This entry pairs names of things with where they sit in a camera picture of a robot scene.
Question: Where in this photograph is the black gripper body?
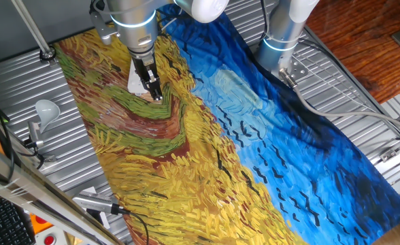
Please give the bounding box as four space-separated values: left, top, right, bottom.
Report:
130 55 161 86

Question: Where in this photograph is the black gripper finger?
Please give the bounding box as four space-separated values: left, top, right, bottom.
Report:
152 76 164 102
146 78 159 100

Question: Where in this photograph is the white four-button power strip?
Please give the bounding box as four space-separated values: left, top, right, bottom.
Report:
127 59 150 97

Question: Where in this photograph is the Van Gogh painting cloth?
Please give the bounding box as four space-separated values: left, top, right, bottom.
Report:
53 3 400 245

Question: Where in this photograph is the metal pole with black base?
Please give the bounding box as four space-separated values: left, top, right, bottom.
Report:
11 0 57 62

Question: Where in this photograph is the orange emergency stop box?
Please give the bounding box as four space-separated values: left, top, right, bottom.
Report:
29 213 54 235

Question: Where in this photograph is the gray box red button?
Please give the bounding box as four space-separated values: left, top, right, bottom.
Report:
33 227 68 245

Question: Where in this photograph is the black keyboard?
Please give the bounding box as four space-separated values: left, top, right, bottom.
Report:
0 188 37 245

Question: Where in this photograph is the gray wrist camera with bracket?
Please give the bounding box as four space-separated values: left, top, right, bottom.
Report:
89 10 121 46

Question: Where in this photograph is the small gray ribbed camera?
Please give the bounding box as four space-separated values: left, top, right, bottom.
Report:
27 121 45 149

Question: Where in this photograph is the silver bar-shaped camera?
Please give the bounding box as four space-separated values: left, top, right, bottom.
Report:
72 192 130 216

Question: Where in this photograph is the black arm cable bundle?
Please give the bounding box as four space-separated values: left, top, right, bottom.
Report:
259 0 271 42

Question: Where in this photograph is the black camera cable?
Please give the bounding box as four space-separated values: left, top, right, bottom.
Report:
118 206 150 245

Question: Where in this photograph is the aluminium frame bar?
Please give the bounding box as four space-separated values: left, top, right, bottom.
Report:
0 137 124 245

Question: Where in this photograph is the thick gray robot cable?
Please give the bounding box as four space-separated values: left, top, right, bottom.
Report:
278 67 400 136

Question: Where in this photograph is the aluminium corner bracket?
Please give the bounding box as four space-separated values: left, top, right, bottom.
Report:
379 131 400 163

